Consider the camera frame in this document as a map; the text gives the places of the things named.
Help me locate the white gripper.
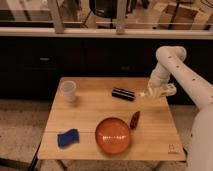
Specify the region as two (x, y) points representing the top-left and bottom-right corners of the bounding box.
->
(139, 83), (177, 99)

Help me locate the black bottle with white cap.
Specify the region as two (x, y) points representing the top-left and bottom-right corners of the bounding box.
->
(112, 88), (135, 101)

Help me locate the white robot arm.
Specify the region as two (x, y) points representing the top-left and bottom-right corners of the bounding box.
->
(147, 46), (213, 171)

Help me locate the dark red chili pepper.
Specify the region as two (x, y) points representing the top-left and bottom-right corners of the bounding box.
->
(130, 111), (140, 129)

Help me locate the orange bowl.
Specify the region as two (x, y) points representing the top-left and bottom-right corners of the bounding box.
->
(95, 117), (132, 154)

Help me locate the translucent plastic cup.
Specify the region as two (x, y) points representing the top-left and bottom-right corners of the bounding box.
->
(59, 80), (77, 102)

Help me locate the blue sponge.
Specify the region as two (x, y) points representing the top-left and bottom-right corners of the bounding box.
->
(57, 129), (79, 148)

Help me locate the cardboard box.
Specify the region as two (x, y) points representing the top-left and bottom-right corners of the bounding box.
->
(152, 1), (200, 31)

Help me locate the black office chair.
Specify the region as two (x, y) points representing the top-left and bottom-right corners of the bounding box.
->
(83, 0), (118, 29)

